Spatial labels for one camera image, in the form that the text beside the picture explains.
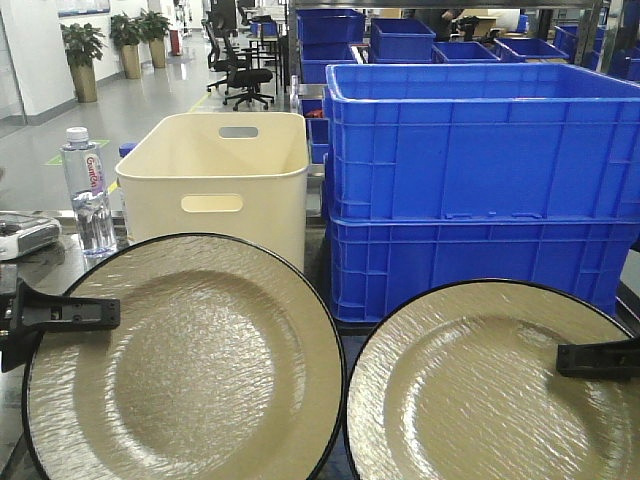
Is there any white grey handheld device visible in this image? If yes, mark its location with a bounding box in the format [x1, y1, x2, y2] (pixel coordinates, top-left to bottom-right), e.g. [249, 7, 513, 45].
[1, 212, 61, 261]

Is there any lower blue plastic crate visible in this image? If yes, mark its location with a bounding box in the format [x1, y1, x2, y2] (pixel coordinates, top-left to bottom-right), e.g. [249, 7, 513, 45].
[326, 216, 639, 323]

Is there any blue plastic crate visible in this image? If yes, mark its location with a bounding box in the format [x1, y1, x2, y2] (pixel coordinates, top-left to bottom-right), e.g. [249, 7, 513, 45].
[326, 216, 639, 323]
[324, 63, 639, 221]

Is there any clear water bottle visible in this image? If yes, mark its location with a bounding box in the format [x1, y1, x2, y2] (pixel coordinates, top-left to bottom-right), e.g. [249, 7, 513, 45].
[61, 127, 117, 257]

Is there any upper blue plastic crate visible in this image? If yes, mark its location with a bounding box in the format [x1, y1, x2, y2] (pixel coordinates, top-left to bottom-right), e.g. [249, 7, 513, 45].
[324, 63, 639, 221]

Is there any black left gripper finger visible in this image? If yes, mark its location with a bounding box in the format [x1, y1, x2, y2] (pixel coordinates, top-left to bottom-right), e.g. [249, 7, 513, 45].
[17, 280, 121, 333]

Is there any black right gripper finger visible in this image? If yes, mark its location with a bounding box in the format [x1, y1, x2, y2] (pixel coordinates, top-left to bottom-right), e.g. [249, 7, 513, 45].
[556, 338, 639, 381]

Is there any potted plant gold pot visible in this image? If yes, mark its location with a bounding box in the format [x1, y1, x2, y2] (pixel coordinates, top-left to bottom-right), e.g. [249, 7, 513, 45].
[60, 23, 105, 103]

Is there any cream plastic bin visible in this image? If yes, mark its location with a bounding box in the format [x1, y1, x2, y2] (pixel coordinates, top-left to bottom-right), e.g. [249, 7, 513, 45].
[115, 112, 310, 269]

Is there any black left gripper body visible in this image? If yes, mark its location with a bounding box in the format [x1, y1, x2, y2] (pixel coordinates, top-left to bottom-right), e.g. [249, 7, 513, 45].
[1, 294, 30, 373]

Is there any beige glossy plate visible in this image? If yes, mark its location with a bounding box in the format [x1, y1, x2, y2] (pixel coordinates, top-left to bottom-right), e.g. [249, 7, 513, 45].
[22, 234, 345, 479]
[346, 281, 639, 479]

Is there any black office chair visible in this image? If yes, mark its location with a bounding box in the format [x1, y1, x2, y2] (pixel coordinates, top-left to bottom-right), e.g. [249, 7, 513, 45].
[203, 20, 275, 111]

